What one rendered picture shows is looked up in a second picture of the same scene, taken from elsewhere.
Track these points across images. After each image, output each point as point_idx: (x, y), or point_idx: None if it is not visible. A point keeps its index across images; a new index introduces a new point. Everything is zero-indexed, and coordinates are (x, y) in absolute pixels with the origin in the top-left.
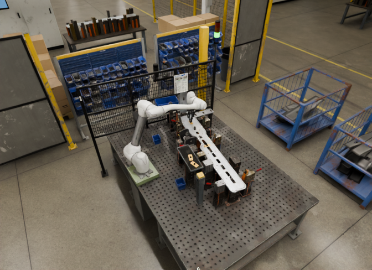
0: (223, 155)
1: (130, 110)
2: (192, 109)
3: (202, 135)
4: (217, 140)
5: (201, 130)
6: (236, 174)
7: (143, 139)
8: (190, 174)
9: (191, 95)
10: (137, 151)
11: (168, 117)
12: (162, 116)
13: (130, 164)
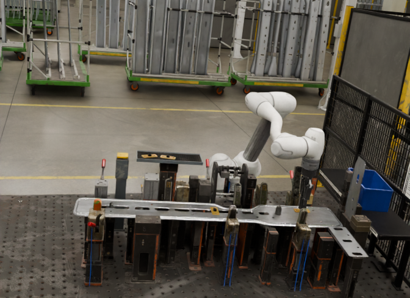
0: (219, 291)
1: (352, 167)
2: (302, 171)
3: (250, 215)
4: (226, 227)
5: (271, 219)
6: (113, 215)
7: None
8: (158, 190)
9: (307, 130)
10: (236, 160)
11: (371, 236)
12: None
13: None
